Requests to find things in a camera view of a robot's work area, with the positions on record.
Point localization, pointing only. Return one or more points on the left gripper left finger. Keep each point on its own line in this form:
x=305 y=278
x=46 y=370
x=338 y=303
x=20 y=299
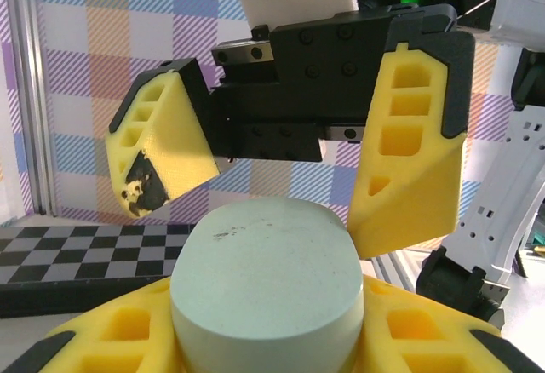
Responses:
x=119 y=330

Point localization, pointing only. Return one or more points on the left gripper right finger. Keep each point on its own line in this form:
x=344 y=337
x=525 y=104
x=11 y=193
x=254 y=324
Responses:
x=417 y=334

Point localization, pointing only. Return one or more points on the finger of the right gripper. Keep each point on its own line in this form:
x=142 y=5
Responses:
x=170 y=134
x=404 y=177

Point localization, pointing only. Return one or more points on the mint green earbud case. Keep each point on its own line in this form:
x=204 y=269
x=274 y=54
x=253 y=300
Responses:
x=264 y=262

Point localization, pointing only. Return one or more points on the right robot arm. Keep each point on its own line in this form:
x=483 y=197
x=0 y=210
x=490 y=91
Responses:
x=489 y=185

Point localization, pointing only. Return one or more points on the black grey chessboard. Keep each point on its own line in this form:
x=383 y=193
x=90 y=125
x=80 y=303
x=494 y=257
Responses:
x=85 y=254

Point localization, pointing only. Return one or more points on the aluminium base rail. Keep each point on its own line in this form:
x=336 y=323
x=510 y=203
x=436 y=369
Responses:
x=396 y=271

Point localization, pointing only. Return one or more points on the aluminium frame post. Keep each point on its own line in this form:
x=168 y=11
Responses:
x=32 y=92

